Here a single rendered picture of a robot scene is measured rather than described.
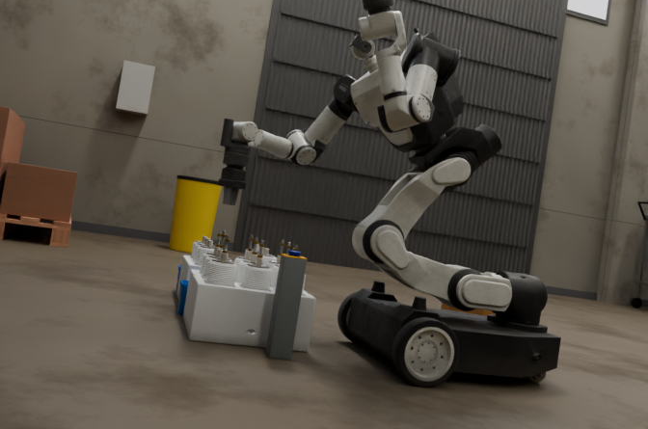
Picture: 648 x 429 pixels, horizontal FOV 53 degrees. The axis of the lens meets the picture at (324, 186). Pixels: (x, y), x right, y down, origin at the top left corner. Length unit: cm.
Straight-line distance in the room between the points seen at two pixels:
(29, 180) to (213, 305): 256
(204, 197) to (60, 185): 125
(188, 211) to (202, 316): 317
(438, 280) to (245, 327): 66
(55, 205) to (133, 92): 171
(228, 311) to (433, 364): 66
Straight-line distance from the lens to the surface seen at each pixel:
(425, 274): 223
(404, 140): 219
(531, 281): 244
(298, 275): 204
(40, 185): 451
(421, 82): 193
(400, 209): 218
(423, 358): 203
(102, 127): 604
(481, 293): 228
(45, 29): 620
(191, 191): 526
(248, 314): 216
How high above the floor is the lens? 45
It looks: 3 degrees up
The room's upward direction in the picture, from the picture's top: 9 degrees clockwise
